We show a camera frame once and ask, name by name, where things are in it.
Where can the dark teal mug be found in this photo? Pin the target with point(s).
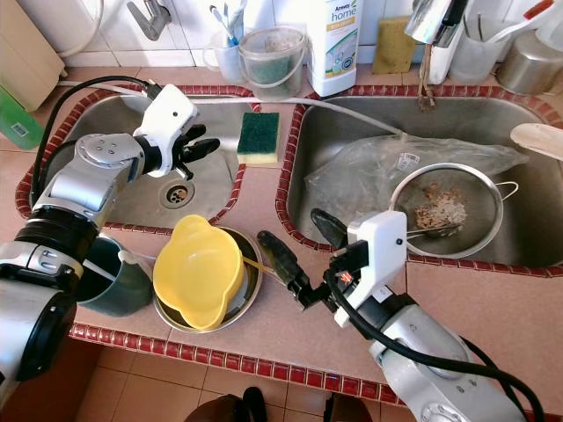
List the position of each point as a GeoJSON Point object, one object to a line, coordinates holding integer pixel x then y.
{"type": "Point", "coordinates": [119, 294]}

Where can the wooden spatula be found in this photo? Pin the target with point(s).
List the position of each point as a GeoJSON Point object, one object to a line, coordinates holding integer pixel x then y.
{"type": "Point", "coordinates": [538, 141]}

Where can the clear plastic bucket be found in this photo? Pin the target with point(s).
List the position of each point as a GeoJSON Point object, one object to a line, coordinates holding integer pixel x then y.
{"type": "Point", "coordinates": [273, 44]}

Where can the white bottle with green cap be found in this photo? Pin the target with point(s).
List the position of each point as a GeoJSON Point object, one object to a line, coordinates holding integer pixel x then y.
{"type": "Point", "coordinates": [440, 61]}

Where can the green dish soap bottle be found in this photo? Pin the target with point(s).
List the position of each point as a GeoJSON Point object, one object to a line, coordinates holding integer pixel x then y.
{"type": "Point", "coordinates": [18, 123]}

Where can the green scouring pad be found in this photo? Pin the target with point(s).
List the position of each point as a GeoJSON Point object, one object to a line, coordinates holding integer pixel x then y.
{"type": "Point", "coordinates": [273, 75]}

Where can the clear plastic bag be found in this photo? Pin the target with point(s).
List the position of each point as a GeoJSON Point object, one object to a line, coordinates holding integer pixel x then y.
{"type": "Point", "coordinates": [352, 171]}

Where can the yellow plastic bowl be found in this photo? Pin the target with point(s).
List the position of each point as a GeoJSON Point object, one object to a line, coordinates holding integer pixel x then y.
{"type": "Point", "coordinates": [195, 272]}

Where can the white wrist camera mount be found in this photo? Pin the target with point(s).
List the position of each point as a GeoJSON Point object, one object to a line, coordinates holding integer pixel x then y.
{"type": "Point", "coordinates": [171, 119]}
{"type": "Point", "coordinates": [383, 242]}

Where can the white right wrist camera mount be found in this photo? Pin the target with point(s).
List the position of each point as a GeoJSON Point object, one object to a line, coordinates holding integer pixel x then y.
{"type": "Point", "coordinates": [383, 242]}

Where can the white utensil with green spot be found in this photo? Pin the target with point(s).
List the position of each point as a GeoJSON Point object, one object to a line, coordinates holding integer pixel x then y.
{"type": "Point", "coordinates": [127, 257]}

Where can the stainless steel sink basin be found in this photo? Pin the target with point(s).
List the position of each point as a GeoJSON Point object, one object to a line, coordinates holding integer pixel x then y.
{"type": "Point", "coordinates": [211, 198]}
{"type": "Point", "coordinates": [361, 119]}

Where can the metal spoon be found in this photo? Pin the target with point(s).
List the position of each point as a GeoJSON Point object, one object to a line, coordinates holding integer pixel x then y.
{"type": "Point", "coordinates": [264, 266]}

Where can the white detergent bottle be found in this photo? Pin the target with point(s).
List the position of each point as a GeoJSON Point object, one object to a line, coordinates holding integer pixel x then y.
{"type": "Point", "coordinates": [334, 53]}

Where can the metal sink drain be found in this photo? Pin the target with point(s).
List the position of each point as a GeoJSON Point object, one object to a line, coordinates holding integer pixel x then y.
{"type": "Point", "coordinates": [178, 193]}

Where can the clear plastic container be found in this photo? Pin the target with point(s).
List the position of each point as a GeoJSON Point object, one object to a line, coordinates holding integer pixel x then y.
{"type": "Point", "coordinates": [479, 57]}

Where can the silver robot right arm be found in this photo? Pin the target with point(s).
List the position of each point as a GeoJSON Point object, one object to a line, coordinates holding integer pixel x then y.
{"type": "Point", "coordinates": [440, 378]}

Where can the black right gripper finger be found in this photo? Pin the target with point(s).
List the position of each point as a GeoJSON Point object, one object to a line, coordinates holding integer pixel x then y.
{"type": "Point", "coordinates": [283, 259]}
{"type": "Point", "coordinates": [330, 227]}

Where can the stainless steel bowl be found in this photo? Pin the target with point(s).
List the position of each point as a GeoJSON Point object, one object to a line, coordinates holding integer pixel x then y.
{"type": "Point", "coordinates": [251, 286]}

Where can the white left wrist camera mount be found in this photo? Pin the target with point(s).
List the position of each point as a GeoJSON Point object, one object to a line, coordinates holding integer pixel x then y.
{"type": "Point", "coordinates": [171, 119]}

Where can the metal wall tap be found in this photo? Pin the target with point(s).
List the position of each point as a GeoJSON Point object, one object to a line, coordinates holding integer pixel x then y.
{"type": "Point", "coordinates": [149, 18]}

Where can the food scraps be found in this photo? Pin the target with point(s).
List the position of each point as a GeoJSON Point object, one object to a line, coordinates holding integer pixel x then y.
{"type": "Point", "coordinates": [440, 209]}

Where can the metal mesh strainer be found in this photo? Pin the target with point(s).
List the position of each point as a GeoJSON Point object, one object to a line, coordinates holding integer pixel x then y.
{"type": "Point", "coordinates": [484, 229]}

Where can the clear toothbrush cup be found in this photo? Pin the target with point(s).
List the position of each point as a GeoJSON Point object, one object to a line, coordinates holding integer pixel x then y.
{"type": "Point", "coordinates": [224, 63]}

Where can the black robot right foot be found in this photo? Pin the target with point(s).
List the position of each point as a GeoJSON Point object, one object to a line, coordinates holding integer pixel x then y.
{"type": "Point", "coordinates": [334, 411]}

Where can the chrome kitchen faucet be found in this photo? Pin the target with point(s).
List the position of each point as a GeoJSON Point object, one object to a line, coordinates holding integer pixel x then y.
{"type": "Point", "coordinates": [435, 22]}

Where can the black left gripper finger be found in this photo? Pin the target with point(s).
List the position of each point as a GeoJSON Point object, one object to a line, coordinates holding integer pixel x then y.
{"type": "Point", "coordinates": [204, 145]}
{"type": "Point", "coordinates": [185, 169]}

